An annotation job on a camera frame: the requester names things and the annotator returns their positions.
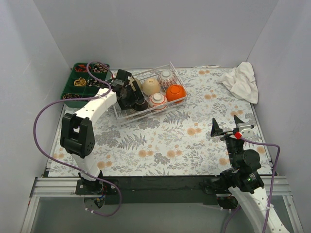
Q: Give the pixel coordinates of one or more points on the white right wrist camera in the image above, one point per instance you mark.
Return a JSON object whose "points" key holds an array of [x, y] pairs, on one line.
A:
{"points": [[244, 130]]}

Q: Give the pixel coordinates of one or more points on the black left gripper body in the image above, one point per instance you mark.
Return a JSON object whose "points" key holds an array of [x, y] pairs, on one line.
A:
{"points": [[135, 97]]}

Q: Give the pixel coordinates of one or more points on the white red diamond pattern bowl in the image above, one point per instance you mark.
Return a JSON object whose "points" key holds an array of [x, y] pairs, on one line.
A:
{"points": [[166, 78]]}

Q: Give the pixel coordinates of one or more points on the yellow rubber bands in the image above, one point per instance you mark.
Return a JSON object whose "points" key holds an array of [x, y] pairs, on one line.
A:
{"points": [[80, 82]]}

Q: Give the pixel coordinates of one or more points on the green compartment organizer tray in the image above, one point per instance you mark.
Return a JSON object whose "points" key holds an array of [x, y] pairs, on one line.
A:
{"points": [[81, 70]]}

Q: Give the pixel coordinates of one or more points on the dark floral scrunchie middle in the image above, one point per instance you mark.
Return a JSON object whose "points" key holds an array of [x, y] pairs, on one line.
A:
{"points": [[94, 83]]}

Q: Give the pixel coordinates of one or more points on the olive tan bowl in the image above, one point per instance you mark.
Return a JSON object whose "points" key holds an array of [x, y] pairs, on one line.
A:
{"points": [[138, 82]]}

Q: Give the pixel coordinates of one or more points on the white wire dish rack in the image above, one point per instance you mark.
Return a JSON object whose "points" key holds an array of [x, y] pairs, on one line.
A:
{"points": [[129, 115]]}

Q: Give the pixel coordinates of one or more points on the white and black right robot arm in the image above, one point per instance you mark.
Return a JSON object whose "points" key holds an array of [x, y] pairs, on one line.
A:
{"points": [[242, 180]]}

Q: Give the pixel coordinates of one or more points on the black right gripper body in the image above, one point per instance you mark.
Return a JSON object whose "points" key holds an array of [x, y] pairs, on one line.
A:
{"points": [[227, 133]]}

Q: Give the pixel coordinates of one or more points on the dark floral scrunchie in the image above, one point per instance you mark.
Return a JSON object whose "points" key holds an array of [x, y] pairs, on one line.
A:
{"points": [[94, 83], [98, 68]]}

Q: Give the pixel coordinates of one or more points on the white bowl red wreath pattern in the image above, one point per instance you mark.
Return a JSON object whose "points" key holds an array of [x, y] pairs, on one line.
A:
{"points": [[158, 101]]}

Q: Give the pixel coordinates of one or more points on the aluminium frame rail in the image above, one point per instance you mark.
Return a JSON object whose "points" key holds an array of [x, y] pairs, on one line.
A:
{"points": [[134, 190]]}

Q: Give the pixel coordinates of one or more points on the cream bird pattern bowl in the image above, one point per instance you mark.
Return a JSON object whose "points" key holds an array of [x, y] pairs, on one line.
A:
{"points": [[151, 86]]}

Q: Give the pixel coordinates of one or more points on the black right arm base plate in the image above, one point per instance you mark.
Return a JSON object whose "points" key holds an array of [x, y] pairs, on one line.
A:
{"points": [[218, 186]]}

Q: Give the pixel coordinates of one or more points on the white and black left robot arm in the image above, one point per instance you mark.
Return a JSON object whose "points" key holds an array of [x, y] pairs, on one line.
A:
{"points": [[77, 134]]}

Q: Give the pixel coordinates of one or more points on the dark floral scrunchie back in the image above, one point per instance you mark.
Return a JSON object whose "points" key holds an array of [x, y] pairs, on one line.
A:
{"points": [[98, 68]]}

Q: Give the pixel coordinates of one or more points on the orange plastic bowl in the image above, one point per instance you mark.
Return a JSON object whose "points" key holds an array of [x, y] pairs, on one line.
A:
{"points": [[175, 92]]}

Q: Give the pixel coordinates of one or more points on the crumpled white cloth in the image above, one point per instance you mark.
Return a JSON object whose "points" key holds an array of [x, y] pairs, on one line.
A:
{"points": [[241, 83]]}

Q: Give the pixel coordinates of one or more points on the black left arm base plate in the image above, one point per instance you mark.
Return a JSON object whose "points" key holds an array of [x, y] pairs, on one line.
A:
{"points": [[107, 188]]}

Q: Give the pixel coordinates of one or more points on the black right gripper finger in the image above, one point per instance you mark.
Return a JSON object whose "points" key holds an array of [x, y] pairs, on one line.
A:
{"points": [[216, 130], [237, 120]]}

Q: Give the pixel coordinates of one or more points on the floral patterned table mat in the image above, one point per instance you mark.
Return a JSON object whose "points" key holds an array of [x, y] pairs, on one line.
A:
{"points": [[176, 141]]}

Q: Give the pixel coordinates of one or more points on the black gold pattern bowl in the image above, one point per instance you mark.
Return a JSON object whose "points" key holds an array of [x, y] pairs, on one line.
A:
{"points": [[140, 106]]}

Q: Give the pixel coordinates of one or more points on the dark patterned scrunchie front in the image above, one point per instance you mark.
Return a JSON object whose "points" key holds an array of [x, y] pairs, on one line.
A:
{"points": [[70, 96]]}

